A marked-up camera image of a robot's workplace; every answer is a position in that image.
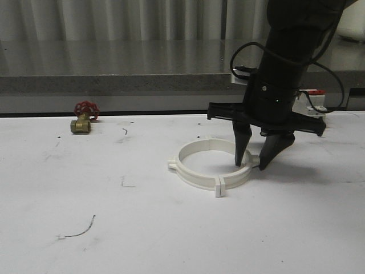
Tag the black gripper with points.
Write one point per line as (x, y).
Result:
(270, 108)

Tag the white half pipe clamp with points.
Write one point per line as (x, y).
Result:
(191, 165)
(222, 173)

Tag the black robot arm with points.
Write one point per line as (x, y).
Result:
(300, 32)

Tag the grey stone counter ledge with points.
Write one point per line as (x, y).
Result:
(51, 77)

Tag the white object on counter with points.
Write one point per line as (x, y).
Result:
(351, 25)

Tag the brass valve red handwheel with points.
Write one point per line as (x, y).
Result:
(86, 113)

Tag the white circuit breaker red switch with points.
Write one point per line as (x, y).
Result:
(302, 105)

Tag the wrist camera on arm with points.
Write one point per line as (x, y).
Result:
(241, 75)

